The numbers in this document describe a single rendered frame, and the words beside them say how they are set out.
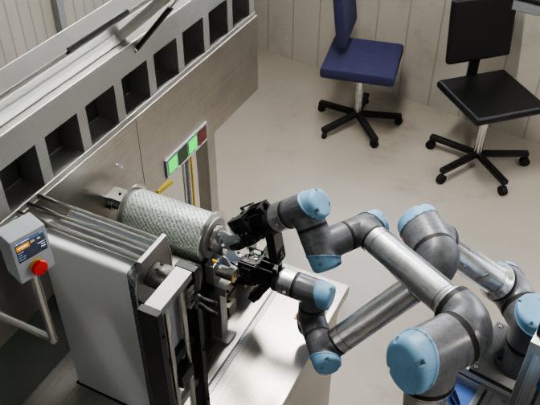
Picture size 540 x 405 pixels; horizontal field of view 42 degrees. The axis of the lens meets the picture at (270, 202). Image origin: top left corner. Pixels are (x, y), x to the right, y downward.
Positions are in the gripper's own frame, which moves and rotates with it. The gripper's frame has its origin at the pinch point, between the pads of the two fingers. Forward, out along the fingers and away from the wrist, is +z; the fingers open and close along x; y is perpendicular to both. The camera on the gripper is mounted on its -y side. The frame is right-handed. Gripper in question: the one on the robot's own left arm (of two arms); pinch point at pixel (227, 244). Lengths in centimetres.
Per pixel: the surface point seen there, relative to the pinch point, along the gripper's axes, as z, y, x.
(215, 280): 6.0, -6.1, 6.2
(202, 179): 75, -3, -76
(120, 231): -3.1, 23.9, 25.8
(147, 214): 12.3, 18.6, 5.1
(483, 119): 21, -78, -212
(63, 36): -49, 62, 43
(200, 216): 0.4, 10.8, 1.3
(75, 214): 7.0, 32.3, 25.6
